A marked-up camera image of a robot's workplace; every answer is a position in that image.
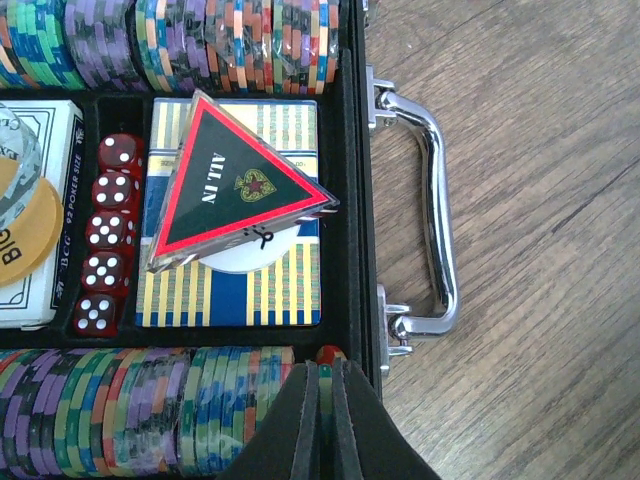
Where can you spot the black poker set case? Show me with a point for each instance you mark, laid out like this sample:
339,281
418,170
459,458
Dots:
348,107

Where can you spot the blue yellow card box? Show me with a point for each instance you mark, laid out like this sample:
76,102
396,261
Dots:
287,292

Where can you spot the clear round button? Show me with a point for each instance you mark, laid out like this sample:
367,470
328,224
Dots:
20,147

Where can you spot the white playing card deck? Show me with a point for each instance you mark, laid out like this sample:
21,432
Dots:
59,127

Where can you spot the orange big blind button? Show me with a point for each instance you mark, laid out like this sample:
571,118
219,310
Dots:
30,239

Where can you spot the mixed colour chip row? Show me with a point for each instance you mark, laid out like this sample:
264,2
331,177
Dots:
134,412

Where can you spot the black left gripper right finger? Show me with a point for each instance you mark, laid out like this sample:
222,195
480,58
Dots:
367,443

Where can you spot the white round dealer button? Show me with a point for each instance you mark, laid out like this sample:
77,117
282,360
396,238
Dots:
258,252

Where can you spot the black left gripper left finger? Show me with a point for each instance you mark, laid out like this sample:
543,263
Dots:
287,444

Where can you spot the orange poker chip stack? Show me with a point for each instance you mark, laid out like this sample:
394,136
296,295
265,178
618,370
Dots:
273,47

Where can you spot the red black triangular button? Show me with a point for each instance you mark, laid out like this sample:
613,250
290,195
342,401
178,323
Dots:
228,187

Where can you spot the red dice row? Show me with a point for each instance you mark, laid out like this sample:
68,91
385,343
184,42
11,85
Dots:
110,235

